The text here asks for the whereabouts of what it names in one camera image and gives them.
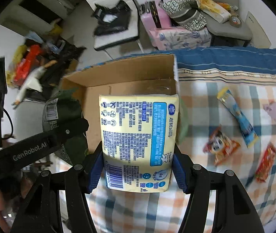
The patterned bucket hat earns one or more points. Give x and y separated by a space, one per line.
185 13

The plaid blanket blue border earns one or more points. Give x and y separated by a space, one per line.
250 75

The green patterned packet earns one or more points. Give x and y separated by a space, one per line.
59 110

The white chair black frame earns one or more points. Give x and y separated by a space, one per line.
129 35

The red bag on floor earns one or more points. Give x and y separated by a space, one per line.
24 66

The pink suitcase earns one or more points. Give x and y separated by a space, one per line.
153 17

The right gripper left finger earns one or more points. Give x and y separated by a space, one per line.
80 180

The cardboard box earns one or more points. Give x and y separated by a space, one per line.
148 74

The blue yellow stick packet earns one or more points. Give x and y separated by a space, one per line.
226 98

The orange snack bag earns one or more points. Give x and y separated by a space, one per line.
220 146

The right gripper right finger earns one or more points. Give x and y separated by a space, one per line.
193 180

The beige board on floor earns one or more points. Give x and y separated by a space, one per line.
259 38

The black plastic bag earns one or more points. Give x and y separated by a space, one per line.
111 21

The yellow white snack bag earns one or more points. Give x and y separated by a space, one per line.
210 6

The white goose plush toy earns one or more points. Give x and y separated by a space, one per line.
32 83

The grey chair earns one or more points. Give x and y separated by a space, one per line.
225 25

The tape roll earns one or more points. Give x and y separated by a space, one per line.
235 21

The red snack packet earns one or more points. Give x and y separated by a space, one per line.
266 164

